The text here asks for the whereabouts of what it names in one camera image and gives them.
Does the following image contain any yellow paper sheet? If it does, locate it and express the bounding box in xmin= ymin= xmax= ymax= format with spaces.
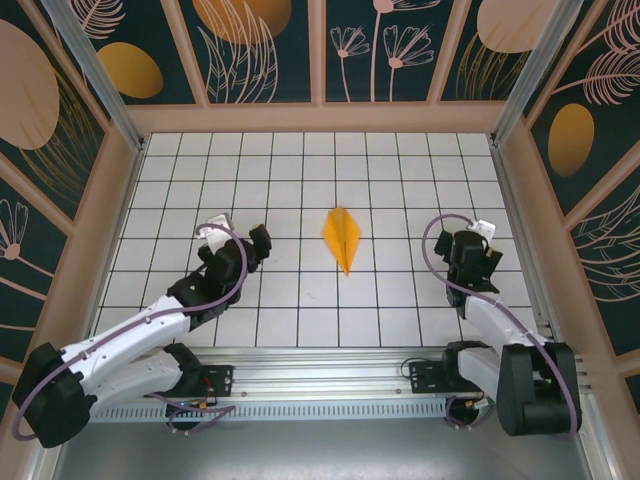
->
xmin=321 ymin=204 xmax=363 ymax=278

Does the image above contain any grey metal sheet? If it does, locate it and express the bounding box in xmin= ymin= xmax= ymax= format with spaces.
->
xmin=49 ymin=419 xmax=596 ymax=480

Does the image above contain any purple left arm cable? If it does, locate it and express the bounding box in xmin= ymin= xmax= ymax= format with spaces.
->
xmin=10 ymin=222 xmax=249 ymax=444

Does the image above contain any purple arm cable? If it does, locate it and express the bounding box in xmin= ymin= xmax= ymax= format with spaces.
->
xmin=422 ymin=213 xmax=585 ymax=441
xmin=10 ymin=222 xmax=249 ymax=444

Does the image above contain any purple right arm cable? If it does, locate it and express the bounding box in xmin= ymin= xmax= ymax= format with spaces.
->
xmin=422 ymin=213 xmax=585 ymax=441

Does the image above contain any aluminium side rail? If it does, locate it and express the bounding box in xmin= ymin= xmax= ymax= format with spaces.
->
xmin=492 ymin=142 xmax=569 ymax=354

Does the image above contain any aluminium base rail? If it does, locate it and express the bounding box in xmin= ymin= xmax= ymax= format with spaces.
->
xmin=47 ymin=347 xmax=591 ymax=402

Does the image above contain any slotted cable duct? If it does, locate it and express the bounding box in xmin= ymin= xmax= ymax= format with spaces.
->
xmin=89 ymin=402 xmax=454 ymax=422

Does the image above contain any aluminium corner post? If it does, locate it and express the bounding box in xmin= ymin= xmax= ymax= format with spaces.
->
xmin=42 ymin=0 xmax=147 ymax=154
xmin=492 ymin=0 xmax=585 ymax=147

